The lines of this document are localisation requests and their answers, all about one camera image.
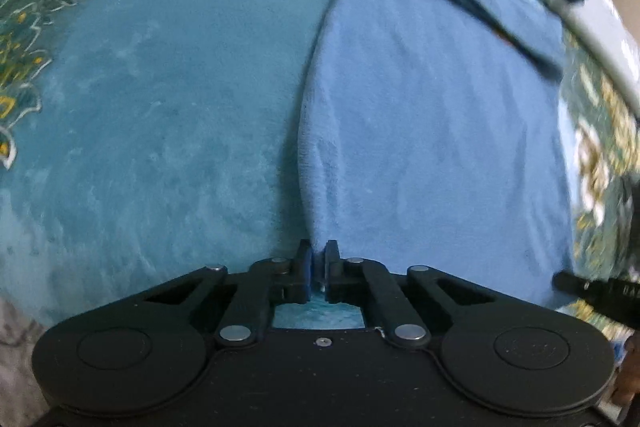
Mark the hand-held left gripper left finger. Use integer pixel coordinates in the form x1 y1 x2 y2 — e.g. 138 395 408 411
143 240 314 349

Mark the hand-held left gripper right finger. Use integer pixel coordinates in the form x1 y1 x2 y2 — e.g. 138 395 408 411
324 240 501 351

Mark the teal floral printed blanket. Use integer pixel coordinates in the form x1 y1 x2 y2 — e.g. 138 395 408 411
0 0 640 344

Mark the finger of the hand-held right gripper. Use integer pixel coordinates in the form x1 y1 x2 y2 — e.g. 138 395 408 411
552 271 640 327

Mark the light blue fleece garment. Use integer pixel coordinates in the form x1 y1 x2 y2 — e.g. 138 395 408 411
297 0 577 309

